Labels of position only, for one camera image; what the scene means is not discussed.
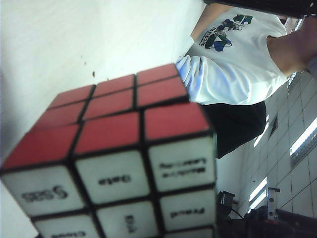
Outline Rubik's cube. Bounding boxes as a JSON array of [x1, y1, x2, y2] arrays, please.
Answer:
[[0, 63, 218, 238]]

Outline person in white T-shirt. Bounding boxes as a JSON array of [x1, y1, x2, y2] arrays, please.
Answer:
[[173, 4, 317, 159]]

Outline fluorescent ceiling light panel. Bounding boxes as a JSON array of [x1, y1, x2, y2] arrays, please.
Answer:
[[289, 119, 317, 163], [247, 176, 268, 209]]

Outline black blurred bar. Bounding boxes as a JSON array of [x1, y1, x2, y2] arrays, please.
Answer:
[[203, 0, 317, 19]]

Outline black equipment with cables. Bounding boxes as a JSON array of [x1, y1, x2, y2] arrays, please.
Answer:
[[216, 189, 317, 238]]

